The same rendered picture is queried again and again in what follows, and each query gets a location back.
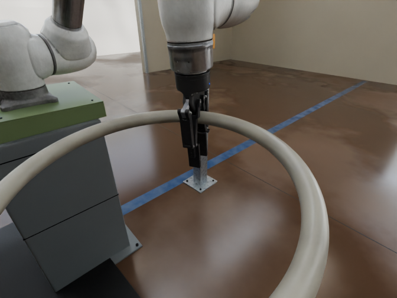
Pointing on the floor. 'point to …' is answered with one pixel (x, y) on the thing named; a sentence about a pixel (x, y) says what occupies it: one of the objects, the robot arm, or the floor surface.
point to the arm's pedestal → (68, 207)
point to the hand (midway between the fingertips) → (198, 150)
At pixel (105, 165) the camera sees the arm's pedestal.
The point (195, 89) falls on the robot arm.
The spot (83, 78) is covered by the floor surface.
